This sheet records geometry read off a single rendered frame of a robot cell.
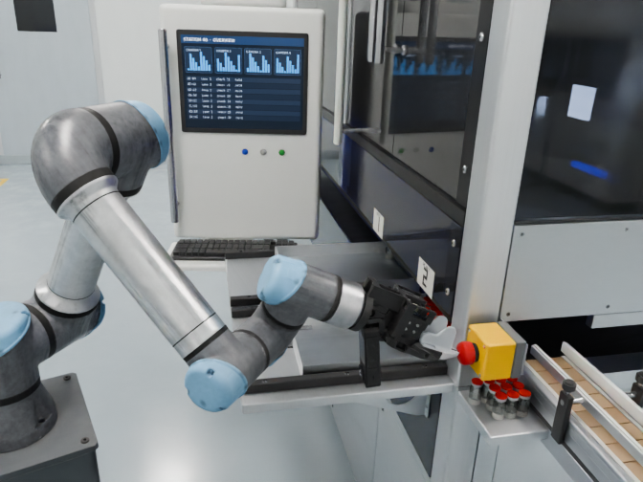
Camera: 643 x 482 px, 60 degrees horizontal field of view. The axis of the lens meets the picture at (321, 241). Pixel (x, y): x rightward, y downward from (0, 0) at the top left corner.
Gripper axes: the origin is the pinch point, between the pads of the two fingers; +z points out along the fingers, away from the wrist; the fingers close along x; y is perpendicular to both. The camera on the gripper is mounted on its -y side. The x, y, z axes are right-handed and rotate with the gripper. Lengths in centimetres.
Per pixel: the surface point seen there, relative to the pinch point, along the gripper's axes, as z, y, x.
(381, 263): 12, -6, 63
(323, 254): -1, -13, 71
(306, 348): -13.6, -18.7, 23.0
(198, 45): -54, 24, 109
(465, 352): 1.4, 1.9, -1.6
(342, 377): -10.4, -15.5, 9.8
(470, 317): 3.9, 5.7, 5.4
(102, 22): -138, -15, 562
